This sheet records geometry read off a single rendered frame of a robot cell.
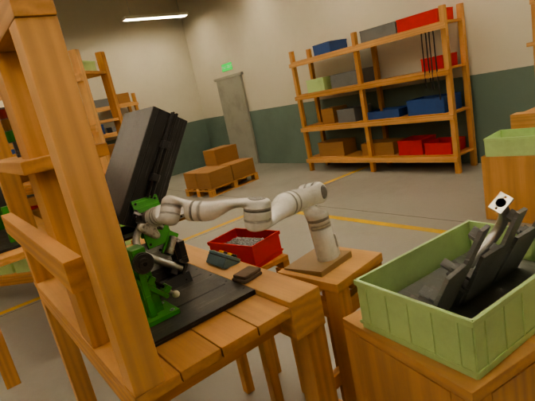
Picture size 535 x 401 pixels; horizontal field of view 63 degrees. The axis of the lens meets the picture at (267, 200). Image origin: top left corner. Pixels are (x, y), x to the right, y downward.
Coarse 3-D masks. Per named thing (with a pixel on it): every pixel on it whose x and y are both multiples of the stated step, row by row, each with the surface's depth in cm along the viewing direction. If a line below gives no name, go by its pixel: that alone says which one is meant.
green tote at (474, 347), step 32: (480, 224) 166; (416, 256) 155; (448, 256) 165; (384, 288) 147; (384, 320) 134; (416, 320) 123; (448, 320) 113; (480, 320) 108; (512, 320) 116; (448, 352) 116; (480, 352) 110
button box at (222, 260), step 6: (210, 252) 199; (216, 252) 196; (210, 258) 198; (216, 258) 194; (222, 258) 190; (228, 258) 189; (234, 258) 191; (216, 264) 193; (222, 264) 189; (228, 264) 190; (234, 264) 191
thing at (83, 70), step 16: (80, 64) 396; (80, 80) 392; (0, 96) 411; (112, 96) 441; (96, 112) 409; (112, 112) 445; (96, 128) 404; (112, 144) 450; (32, 192) 433; (32, 208) 477; (0, 272) 480; (16, 272) 476
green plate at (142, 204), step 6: (144, 198) 183; (150, 198) 185; (156, 198) 186; (132, 204) 180; (138, 204) 181; (144, 204) 183; (150, 204) 184; (156, 204) 186; (138, 210) 181; (144, 210) 182; (168, 228) 186; (144, 234) 181; (162, 234) 185; (150, 240) 182; (156, 240) 183; (162, 240) 184; (150, 246) 181; (156, 246) 182
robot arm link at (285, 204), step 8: (280, 200) 155; (288, 200) 156; (296, 200) 158; (272, 208) 154; (280, 208) 153; (288, 208) 154; (296, 208) 158; (248, 216) 141; (256, 216) 140; (264, 216) 141; (272, 216) 149; (280, 216) 151; (288, 216) 158; (248, 224) 142; (256, 224) 141; (264, 224) 141; (272, 224) 145
